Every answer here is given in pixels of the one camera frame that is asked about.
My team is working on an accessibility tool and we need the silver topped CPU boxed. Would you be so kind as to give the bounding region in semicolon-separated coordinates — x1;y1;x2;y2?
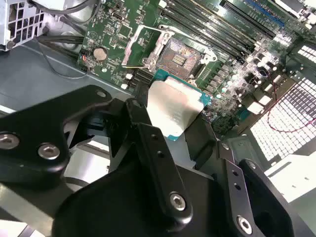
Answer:
147;69;213;142

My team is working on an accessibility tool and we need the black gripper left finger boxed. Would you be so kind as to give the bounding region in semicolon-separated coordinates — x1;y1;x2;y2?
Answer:
0;82;194;225

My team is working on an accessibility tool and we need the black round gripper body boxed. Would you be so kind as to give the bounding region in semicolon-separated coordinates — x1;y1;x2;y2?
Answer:
51;158;233;237

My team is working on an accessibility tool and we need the metal socket cover frame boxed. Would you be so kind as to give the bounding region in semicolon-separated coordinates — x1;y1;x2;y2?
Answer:
121;24;172;71

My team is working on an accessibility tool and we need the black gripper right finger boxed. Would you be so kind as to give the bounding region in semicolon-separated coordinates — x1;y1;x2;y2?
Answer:
184;115;295;237

